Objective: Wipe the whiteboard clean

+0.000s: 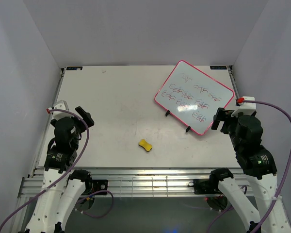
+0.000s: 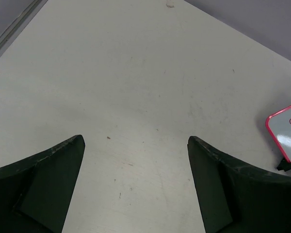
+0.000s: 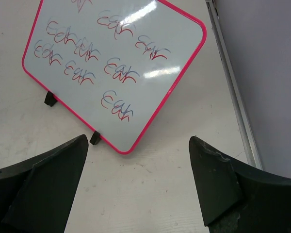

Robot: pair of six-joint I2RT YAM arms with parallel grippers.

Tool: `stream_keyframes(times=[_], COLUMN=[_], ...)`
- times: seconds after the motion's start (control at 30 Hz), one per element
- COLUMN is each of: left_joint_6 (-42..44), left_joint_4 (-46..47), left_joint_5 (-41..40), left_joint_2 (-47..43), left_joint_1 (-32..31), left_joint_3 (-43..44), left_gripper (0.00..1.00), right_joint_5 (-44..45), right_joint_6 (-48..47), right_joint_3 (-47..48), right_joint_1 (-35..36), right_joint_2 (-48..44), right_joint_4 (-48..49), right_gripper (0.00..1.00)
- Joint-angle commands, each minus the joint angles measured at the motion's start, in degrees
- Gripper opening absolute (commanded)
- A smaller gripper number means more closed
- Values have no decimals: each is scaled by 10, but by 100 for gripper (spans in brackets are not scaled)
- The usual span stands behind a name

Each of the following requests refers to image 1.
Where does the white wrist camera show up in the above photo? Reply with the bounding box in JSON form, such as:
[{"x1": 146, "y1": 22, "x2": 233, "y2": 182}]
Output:
[
  {"x1": 231, "y1": 96, "x2": 256, "y2": 117},
  {"x1": 47, "y1": 100, "x2": 70, "y2": 120}
]

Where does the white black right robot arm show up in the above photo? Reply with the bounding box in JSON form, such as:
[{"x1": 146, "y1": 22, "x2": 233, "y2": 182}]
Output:
[{"x1": 209, "y1": 108, "x2": 291, "y2": 233}]

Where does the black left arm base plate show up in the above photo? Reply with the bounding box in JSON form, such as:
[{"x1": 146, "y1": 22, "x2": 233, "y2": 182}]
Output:
[{"x1": 83, "y1": 179, "x2": 108, "y2": 195}]

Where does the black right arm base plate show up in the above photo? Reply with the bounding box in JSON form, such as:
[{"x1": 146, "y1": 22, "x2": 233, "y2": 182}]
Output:
[{"x1": 188, "y1": 179, "x2": 222, "y2": 195}]

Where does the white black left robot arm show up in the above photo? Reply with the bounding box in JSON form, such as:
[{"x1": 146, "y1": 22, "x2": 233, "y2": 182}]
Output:
[{"x1": 25, "y1": 103, "x2": 95, "y2": 233}]

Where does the blue right corner label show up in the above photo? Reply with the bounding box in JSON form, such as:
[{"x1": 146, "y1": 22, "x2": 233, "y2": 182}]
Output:
[{"x1": 210, "y1": 66, "x2": 227, "y2": 70}]

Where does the blue left corner label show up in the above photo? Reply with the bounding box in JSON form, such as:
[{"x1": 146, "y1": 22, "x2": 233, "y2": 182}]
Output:
[{"x1": 66, "y1": 67, "x2": 83, "y2": 71}]

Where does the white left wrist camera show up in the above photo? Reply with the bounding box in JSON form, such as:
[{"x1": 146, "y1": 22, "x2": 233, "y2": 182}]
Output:
[{"x1": 47, "y1": 100, "x2": 70, "y2": 120}]

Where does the blue corner label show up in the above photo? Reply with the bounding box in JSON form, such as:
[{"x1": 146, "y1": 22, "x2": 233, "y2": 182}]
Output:
[
  {"x1": 66, "y1": 67, "x2": 83, "y2": 71},
  {"x1": 210, "y1": 66, "x2": 227, "y2": 70}
]

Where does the pink framed whiteboard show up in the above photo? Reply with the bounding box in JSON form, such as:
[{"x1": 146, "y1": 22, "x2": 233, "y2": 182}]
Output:
[{"x1": 154, "y1": 60, "x2": 235, "y2": 135}]

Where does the wire whiteboard stand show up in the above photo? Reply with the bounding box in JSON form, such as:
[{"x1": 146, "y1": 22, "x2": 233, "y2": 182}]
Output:
[{"x1": 165, "y1": 110, "x2": 191, "y2": 133}]

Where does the yellow black whiteboard eraser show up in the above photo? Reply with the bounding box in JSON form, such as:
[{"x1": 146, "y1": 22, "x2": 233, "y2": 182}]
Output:
[{"x1": 138, "y1": 139, "x2": 153, "y2": 152}]

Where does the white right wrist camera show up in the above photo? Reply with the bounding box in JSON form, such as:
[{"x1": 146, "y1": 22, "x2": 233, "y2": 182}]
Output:
[{"x1": 231, "y1": 96, "x2": 256, "y2": 117}]

